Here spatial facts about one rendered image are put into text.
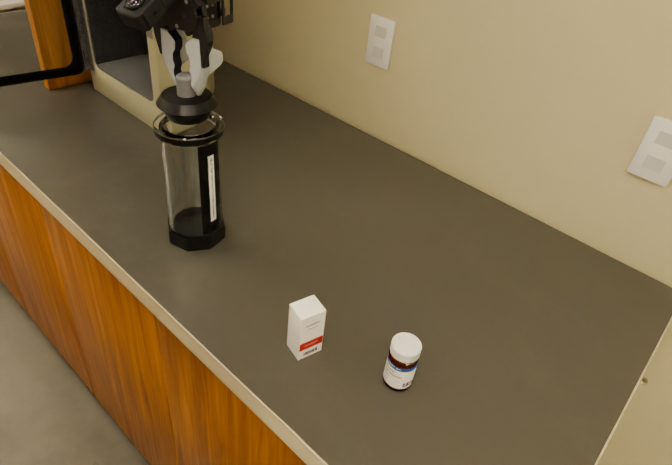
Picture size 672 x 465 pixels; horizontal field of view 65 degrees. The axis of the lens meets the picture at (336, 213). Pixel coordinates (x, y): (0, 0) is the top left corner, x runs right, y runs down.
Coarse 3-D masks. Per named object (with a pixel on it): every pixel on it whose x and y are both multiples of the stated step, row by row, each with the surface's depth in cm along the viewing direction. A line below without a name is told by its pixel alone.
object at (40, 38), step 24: (0, 0) 115; (24, 0) 117; (48, 0) 120; (0, 24) 117; (24, 24) 120; (48, 24) 123; (0, 48) 119; (24, 48) 122; (48, 48) 125; (0, 72) 122; (24, 72) 125
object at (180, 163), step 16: (160, 128) 81; (176, 128) 87; (192, 128) 88; (208, 128) 88; (208, 144) 82; (176, 160) 82; (192, 160) 82; (176, 176) 84; (192, 176) 84; (176, 192) 86; (192, 192) 86; (176, 208) 88; (192, 208) 88; (176, 224) 90; (192, 224) 90
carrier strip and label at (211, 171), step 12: (216, 144) 84; (204, 156) 83; (216, 156) 85; (204, 168) 84; (216, 168) 86; (204, 180) 85; (216, 180) 88; (204, 192) 86; (216, 192) 89; (204, 204) 88; (216, 204) 90; (204, 216) 89; (216, 216) 92; (204, 228) 91; (216, 228) 93
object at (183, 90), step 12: (180, 84) 78; (168, 96) 79; (180, 96) 79; (192, 96) 80; (204, 96) 80; (168, 108) 78; (180, 108) 77; (192, 108) 78; (204, 108) 79; (180, 120) 79; (192, 120) 79; (204, 120) 81
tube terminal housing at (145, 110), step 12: (84, 12) 125; (156, 48) 111; (156, 60) 112; (96, 72) 134; (156, 72) 114; (168, 72) 115; (96, 84) 136; (108, 84) 132; (120, 84) 127; (156, 84) 116; (168, 84) 117; (108, 96) 134; (120, 96) 130; (132, 96) 126; (156, 96) 118; (132, 108) 128; (144, 108) 124; (156, 108) 120; (144, 120) 126
